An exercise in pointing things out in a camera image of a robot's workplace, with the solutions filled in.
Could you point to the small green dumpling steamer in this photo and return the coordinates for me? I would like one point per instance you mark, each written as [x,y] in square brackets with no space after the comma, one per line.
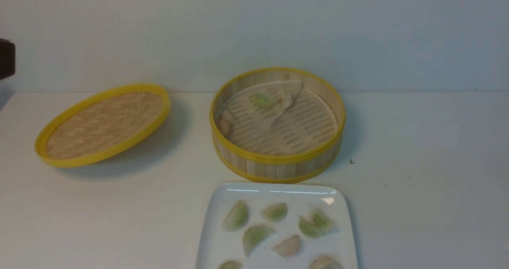
[322,222]

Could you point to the white dumpling steamer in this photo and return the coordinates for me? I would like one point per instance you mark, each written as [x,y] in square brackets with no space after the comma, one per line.
[325,262]
[284,98]
[227,116]

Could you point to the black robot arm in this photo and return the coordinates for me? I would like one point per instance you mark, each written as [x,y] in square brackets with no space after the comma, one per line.
[7,59]

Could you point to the green dumpling plate left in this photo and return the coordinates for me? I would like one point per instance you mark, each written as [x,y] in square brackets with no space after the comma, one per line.
[237,217]

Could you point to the white square plate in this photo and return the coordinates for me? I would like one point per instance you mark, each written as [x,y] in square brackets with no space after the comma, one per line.
[217,246]

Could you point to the green dumpling plate centre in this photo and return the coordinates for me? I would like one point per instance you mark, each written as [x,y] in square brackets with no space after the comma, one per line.
[253,236]

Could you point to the green dumpling plate right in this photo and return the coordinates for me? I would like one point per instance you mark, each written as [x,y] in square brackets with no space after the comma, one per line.
[308,229]

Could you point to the pink white dumpling plate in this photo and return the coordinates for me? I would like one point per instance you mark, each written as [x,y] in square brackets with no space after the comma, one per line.
[289,247]

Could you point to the green dumpling plate bottom edge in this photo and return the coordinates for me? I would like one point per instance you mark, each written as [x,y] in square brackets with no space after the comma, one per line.
[231,264]

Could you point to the green dumpling on liner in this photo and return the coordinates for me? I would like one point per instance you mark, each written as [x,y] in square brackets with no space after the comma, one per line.
[264,100]

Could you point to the pinkish dumpling steamer left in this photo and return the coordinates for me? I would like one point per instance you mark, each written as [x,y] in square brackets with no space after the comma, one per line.
[224,127]

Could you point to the yellow rimmed bamboo steamer basket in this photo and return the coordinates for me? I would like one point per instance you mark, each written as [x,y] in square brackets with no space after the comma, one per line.
[278,169]

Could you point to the yellow rimmed bamboo steamer lid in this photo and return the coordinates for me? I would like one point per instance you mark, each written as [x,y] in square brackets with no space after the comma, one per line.
[103,125]

